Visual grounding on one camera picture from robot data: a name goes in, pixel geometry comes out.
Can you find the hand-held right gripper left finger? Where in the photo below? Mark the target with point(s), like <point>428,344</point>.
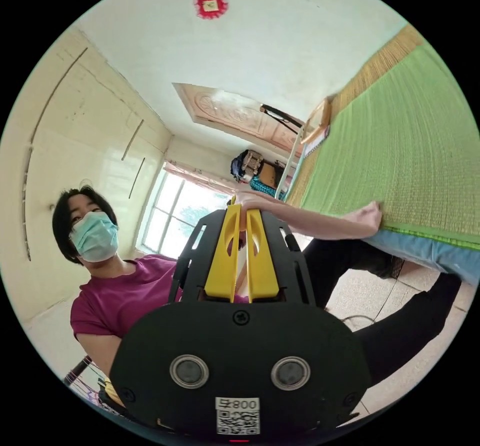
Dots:
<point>219,265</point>

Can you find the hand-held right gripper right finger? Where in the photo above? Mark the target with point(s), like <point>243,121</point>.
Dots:
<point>262,269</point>

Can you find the person's left forearm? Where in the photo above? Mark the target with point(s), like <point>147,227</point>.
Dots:
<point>300,215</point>

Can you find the person's left hand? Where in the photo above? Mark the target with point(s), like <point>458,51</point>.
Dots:
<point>367,217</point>

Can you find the window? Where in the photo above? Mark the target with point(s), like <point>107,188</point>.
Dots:
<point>176,209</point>

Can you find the heap of bags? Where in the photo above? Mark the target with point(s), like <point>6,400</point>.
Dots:
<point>253,170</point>

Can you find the person's body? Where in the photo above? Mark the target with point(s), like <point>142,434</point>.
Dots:
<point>112,296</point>

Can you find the carved wooden door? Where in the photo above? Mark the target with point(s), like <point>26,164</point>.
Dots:
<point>240,115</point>

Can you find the wooden framed board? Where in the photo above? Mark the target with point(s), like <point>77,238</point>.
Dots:
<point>318,121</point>

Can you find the bed with green woven mat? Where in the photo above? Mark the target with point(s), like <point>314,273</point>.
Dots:
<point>393,145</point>

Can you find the red round wall ornament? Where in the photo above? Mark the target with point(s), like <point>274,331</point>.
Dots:
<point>210,5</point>

